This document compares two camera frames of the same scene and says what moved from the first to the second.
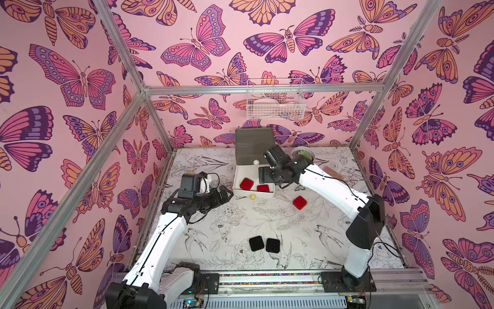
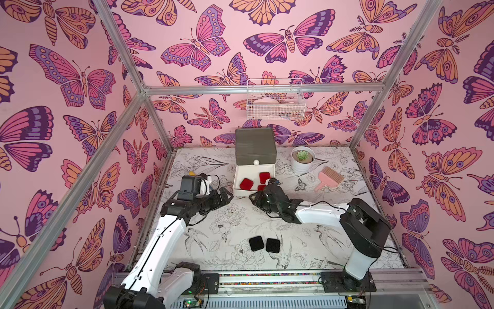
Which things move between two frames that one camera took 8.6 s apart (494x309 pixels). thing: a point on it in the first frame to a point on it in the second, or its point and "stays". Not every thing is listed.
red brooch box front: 246,184 stays
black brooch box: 256,243 stays
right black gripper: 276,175 to 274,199
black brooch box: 273,245 stays
